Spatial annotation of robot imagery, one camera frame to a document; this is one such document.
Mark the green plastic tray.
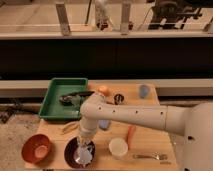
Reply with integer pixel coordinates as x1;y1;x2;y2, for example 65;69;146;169
39;78;88;121

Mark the orange bowl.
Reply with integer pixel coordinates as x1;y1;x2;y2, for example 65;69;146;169
21;134;52;164

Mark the black round object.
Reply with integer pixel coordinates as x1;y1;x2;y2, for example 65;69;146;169
114;94;124;103

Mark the blue cup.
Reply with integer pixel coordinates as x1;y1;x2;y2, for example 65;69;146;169
139;85;150;98

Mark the purple bowl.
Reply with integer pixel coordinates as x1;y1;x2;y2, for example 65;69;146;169
64;137;91;169

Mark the black handled kitchen utensil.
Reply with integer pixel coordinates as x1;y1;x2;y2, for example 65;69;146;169
59;91;93;106

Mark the orange carrot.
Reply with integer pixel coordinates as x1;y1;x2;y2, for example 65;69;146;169
126;125;136;150

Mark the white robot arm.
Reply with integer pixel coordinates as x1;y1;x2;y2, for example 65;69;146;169
79;92;213;171

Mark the white towel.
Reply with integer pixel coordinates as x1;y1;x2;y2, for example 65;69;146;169
75;145;93;167

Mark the orange fruit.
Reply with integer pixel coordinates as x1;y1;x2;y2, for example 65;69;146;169
98;85;110;96

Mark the white cup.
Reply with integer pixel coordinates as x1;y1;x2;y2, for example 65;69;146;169
108;138;128;159

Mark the blue sponge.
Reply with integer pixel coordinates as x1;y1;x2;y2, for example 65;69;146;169
98;120;110;130

